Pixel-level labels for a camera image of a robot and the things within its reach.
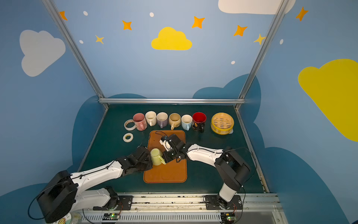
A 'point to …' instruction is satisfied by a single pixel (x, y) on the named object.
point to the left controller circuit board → (111, 216)
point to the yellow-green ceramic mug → (156, 155)
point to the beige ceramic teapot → (174, 120)
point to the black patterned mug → (198, 121)
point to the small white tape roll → (130, 139)
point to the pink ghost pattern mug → (140, 122)
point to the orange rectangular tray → (175, 171)
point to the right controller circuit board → (227, 218)
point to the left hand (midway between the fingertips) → (156, 164)
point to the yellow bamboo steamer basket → (222, 123)
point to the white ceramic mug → (150, 117)
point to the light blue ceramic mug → (186, 122)
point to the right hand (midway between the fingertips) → (164, 155)
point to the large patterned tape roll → (128, 121)
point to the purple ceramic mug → (161, 119)
